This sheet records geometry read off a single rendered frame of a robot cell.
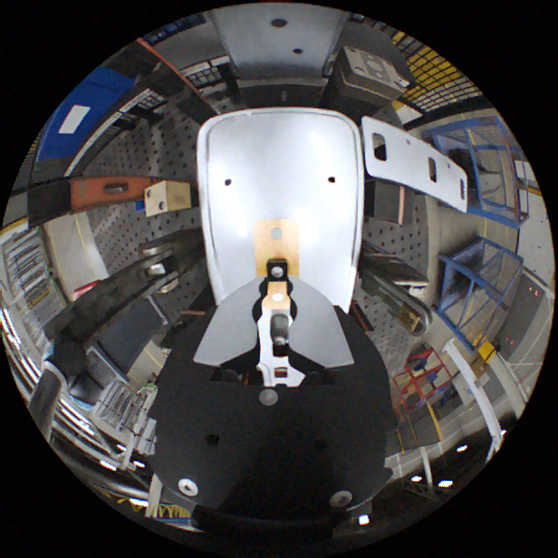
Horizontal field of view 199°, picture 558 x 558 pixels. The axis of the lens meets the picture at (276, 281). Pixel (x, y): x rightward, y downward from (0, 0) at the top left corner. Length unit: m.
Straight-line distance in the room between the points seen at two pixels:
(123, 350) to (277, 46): 0.86
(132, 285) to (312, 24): 0.33
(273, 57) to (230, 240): 0.27
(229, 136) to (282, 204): 0.12
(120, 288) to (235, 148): 0.20
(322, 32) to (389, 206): 0.26
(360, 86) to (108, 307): 0.37
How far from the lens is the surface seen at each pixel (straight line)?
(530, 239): 7.81
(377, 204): 0.27
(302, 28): 0.24
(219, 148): 0.24
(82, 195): 0.17
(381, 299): 0.25
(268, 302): 0.16
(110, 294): 0.18
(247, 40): 0.25
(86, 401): 0.76
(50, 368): 0.70
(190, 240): 0.26
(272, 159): 0.22
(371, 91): 0.28
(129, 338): 0.77
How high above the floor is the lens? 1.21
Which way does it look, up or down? 63 degrees down
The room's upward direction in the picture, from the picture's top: 176 degrees counter-clockwise
